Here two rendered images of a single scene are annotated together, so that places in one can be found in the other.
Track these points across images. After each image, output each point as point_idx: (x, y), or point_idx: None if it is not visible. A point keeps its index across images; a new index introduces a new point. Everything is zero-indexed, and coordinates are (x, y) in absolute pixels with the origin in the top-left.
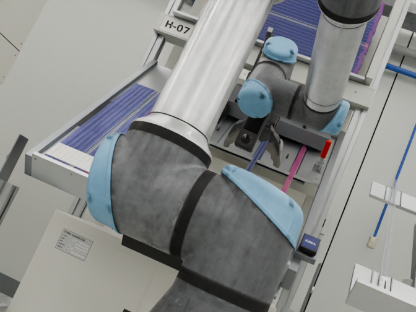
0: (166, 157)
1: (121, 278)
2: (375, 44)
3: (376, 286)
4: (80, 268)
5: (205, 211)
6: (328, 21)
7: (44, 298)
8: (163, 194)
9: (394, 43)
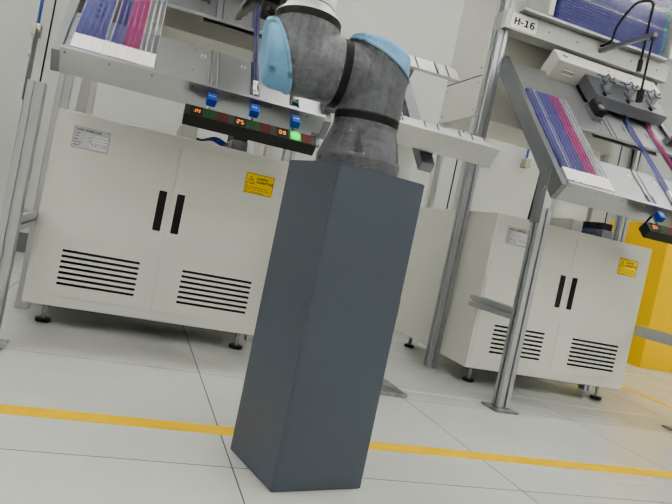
0: (323, 31)
1: (149, 163)
2: None
3: (400, 120)
4: (104, 161)
5: (359, 67)
6: None
7: (75, 196)
8: (329, 59)
9: None
